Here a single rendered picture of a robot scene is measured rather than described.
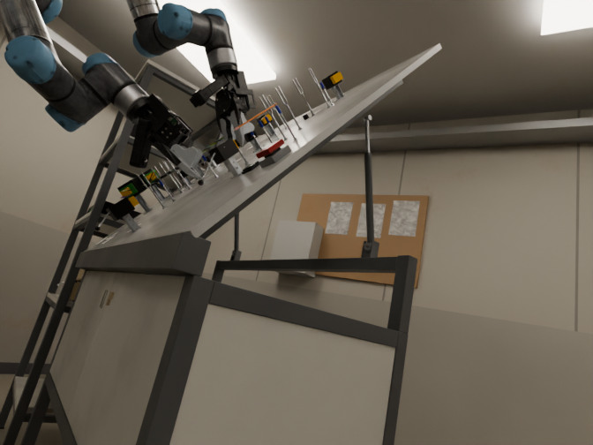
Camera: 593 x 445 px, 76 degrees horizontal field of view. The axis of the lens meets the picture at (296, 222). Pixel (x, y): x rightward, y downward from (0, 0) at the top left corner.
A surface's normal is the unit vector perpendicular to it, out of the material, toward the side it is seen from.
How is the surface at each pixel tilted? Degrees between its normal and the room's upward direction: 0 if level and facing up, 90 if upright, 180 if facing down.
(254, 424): 90
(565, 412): 90
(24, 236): 90
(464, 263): 90
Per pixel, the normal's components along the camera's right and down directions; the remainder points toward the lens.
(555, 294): -0.46, -0.33
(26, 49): -0.01, -0.27
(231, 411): 0.60, -0.09
